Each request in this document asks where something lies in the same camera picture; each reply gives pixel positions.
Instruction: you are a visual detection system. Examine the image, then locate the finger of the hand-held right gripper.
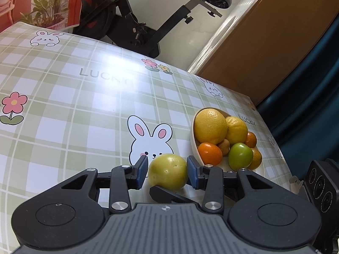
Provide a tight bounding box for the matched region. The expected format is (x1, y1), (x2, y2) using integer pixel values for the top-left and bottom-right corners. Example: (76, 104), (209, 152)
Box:
(149, 185), (203, 205)

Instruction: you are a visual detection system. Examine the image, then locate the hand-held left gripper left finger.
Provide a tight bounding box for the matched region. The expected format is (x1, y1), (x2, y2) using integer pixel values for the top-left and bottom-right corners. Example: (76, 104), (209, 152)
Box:
(61, 155), (148, 213)

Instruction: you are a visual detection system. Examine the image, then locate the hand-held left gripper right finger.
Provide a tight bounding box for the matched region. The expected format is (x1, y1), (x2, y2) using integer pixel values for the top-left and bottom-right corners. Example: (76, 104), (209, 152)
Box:
(186, 155), (276, 214)

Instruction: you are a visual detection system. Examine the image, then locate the yellow-green jujube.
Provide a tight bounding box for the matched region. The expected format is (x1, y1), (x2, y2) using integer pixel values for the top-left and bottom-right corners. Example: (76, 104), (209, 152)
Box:
(147, 153), (189, 191)

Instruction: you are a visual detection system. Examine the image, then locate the bright orange tangerine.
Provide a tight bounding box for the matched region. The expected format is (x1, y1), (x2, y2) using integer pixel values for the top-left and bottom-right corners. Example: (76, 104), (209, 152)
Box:
(198, 142), (223, 166)

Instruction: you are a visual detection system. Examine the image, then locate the beige round plate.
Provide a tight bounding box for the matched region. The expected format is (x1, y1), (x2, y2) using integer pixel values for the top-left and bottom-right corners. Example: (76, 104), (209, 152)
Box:
(190, 107), (265, 181)

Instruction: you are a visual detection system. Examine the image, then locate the small brown kiwi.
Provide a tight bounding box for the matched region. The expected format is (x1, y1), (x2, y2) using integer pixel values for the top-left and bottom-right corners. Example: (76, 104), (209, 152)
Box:
(217, 138), (231, 156)

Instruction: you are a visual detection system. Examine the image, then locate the green jujube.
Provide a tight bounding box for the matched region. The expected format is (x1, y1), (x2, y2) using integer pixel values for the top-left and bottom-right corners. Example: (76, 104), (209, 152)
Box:
(228, 142), (254, 170)

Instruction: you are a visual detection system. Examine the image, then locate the large yellow lemon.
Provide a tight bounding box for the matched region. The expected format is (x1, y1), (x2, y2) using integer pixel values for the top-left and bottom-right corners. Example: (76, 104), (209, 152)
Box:
(193, 108), (228, 145)

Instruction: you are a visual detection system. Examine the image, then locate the dark mottled orange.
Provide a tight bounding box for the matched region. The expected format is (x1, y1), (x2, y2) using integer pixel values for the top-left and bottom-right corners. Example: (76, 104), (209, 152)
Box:
(247, 147), (263, 170)
(244, 131), (257, 148)

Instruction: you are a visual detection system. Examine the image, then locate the small yellow lemon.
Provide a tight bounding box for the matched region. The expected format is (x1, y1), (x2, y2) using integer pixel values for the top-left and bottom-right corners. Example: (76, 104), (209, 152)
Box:
(225, 116), (249, 146)

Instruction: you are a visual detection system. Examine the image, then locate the dark teal curtain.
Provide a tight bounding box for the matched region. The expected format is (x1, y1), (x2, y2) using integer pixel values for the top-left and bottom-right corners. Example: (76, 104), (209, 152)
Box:
(256, 5), (339, 165)

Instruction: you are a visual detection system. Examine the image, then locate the green plaid tablecloth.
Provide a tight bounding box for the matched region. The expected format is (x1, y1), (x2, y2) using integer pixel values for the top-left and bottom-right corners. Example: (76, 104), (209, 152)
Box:
(0, 21), (295, 244)

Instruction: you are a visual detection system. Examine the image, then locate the brown wooden panel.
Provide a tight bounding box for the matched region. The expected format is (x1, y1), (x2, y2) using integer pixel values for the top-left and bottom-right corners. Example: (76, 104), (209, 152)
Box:
(195, 0), (339, 107)

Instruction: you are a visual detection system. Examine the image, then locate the black exercise bike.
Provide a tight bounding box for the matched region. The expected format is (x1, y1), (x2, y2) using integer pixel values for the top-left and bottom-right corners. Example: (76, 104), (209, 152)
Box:
(75, 0), (233, 59)

